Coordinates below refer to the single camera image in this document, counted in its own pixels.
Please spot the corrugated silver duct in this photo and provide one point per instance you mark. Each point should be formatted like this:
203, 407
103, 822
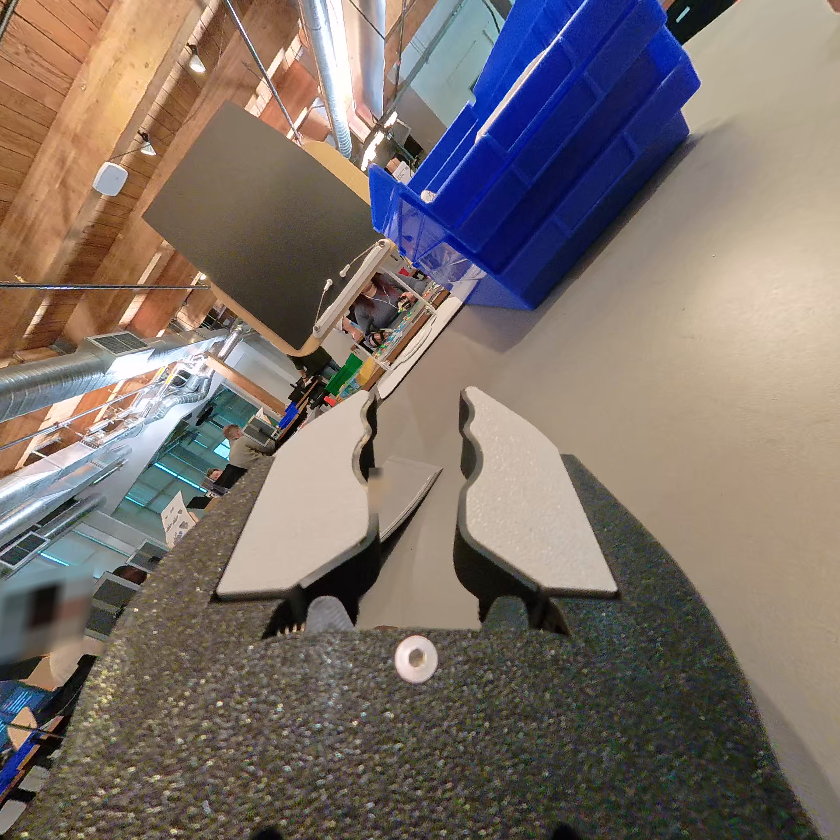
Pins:
328, 65

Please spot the grey instruction booklet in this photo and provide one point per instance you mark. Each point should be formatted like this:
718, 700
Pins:
410, 489

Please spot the black device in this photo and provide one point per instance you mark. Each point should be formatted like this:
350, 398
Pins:
695, 16

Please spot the white access point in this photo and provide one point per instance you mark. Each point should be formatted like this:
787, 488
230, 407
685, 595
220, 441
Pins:
108, 178

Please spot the white metal bracket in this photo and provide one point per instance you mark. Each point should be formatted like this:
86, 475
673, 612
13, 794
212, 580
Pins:
348, 289

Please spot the green plastic bin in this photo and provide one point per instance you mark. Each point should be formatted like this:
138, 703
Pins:
346, 375

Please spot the steel tie rod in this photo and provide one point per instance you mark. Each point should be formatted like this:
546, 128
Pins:
262, 72
98, 287

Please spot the smooth silver duct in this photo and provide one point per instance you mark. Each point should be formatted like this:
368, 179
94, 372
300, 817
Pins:
366, 52

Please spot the large silver spiral duct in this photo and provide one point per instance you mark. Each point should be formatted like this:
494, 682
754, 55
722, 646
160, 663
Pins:
65, 380

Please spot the silver ceiling pipes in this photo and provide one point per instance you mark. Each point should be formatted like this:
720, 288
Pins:
39, 489

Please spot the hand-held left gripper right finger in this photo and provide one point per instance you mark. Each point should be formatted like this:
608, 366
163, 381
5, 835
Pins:
525, 518

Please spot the black divider panel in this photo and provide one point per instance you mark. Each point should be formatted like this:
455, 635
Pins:
262, 216

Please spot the air vent grille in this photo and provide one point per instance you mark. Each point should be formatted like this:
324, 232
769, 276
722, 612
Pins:
115, 342

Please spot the small blue bin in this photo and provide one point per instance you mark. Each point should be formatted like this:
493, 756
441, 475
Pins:
289, 415

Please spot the white paper sign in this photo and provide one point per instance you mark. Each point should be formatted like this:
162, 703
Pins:
176, 522

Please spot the ceiling spotlight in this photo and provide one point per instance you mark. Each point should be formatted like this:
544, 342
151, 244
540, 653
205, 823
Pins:
197, 62
148, 148

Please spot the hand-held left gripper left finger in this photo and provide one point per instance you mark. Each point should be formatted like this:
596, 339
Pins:
302, 505

